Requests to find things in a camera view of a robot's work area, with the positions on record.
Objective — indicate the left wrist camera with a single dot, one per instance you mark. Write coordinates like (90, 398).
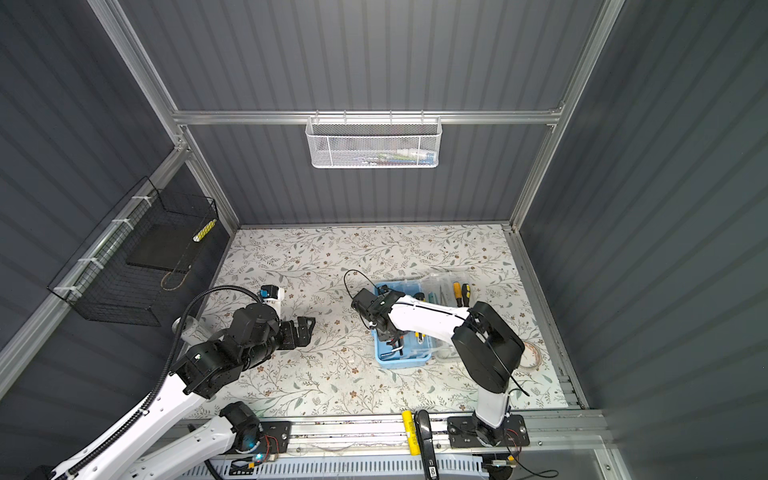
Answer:
(273, 296)

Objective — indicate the yellow utility knife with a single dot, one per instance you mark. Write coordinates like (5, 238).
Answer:
(418, 322)

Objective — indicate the light blue toolbox base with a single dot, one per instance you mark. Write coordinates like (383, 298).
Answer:
(416, 352)

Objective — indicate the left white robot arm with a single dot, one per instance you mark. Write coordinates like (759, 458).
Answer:
(185, 383)

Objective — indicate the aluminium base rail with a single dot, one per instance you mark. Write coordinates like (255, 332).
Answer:
(548, 430)

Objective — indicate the yellow tube in basket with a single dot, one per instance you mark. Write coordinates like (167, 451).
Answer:
(204, 231)

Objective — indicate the yellow marker on rail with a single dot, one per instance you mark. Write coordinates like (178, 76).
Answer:
(411, 435)

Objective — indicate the black foam pad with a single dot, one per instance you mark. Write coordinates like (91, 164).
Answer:
(166, 248)

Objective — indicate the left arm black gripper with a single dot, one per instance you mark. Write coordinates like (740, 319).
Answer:
(293, 341)

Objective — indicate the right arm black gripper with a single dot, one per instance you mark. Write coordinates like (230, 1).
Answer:
(382, 337)

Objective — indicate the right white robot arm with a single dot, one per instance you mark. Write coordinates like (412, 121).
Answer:
(488, 348)

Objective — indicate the yellow black screwdriver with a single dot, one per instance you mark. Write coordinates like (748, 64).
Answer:
(462, 294)

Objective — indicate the white wire mesh basket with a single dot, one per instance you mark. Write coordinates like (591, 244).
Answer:
(374, 145)

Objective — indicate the black wire basket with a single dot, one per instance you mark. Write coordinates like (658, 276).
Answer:
(100, 286)

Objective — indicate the black handle tool on rail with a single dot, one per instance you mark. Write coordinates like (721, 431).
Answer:
(426, 445)

